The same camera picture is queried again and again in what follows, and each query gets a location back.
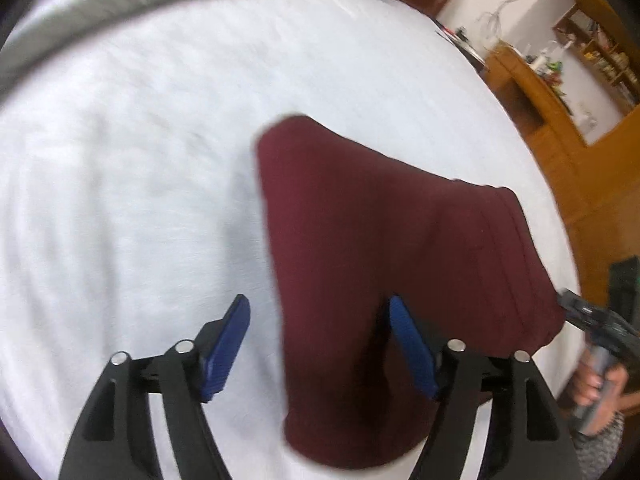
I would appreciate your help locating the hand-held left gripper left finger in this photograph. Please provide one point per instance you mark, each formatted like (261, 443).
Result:
(227, 350)

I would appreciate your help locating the person's patterned sleeve forearm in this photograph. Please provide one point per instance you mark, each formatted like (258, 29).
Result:
(600, 440)

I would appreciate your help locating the person's right hand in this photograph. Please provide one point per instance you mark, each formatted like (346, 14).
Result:
(587, 385)

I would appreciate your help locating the wooden cabinet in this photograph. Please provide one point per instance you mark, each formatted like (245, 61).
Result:
(565, 160)

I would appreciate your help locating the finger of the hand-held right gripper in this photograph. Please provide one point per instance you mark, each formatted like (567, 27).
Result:
(575, 306)

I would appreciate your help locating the white bed sheet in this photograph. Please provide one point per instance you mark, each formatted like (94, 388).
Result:
(125, 185)

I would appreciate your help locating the maroon pants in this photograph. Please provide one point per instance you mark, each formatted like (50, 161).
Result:
(375, 220)

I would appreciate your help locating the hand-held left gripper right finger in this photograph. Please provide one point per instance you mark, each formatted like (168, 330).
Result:
(412, 350)

